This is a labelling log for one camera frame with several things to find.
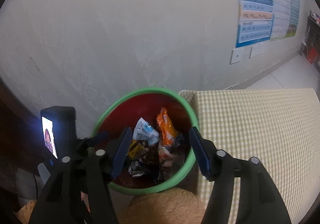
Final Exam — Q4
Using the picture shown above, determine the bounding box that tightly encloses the green table wall poster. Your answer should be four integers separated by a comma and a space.
285, 0, 300, 38

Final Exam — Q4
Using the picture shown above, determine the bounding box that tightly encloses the blue alphabet wall poster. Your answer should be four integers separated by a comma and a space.
235, 0, 274, 49

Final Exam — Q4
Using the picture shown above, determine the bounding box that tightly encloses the green red trash bin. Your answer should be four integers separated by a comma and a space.
90, 87, 199, 196

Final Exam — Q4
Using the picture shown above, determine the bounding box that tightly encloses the dark metal desk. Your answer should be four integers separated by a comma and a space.
304, 9, 320, 72

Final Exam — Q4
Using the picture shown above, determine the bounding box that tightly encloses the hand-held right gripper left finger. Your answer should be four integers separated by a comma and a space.
28, 127, 133, 224

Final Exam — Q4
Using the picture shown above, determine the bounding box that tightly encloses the white orange snack bag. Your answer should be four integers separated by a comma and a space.
158, 145, 177, 164

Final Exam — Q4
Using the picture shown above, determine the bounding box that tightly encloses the yellow checkered tablecloth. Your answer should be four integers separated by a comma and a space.
179, 88, 320, 224

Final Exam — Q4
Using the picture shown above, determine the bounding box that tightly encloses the red bag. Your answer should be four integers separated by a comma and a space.
307, 48, 319, 64

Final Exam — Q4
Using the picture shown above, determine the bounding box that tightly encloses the silver wrapper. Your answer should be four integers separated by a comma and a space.
128, 160, 147, 177

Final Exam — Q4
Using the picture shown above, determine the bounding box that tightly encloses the yellow black packet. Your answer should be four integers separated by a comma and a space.
127, 140, 143, 159

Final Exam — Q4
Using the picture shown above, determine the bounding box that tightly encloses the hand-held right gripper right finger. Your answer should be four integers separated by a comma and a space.
189, 126, 292, 224

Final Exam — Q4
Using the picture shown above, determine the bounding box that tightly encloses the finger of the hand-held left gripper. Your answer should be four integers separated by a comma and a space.
85, 130, 110, 150

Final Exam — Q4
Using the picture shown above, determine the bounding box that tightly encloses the tan plush toy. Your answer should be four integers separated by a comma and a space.
14, 187, 208, 224

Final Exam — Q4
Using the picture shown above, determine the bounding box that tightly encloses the orange snack packet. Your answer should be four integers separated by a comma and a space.
156, 107, 178, 146

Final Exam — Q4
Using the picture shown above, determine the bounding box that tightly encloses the pale chart wall poster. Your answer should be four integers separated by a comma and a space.
269, 0, 292, 41

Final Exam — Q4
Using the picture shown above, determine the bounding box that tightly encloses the blue white wrapper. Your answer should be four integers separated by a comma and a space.
132, 117, 160, 146

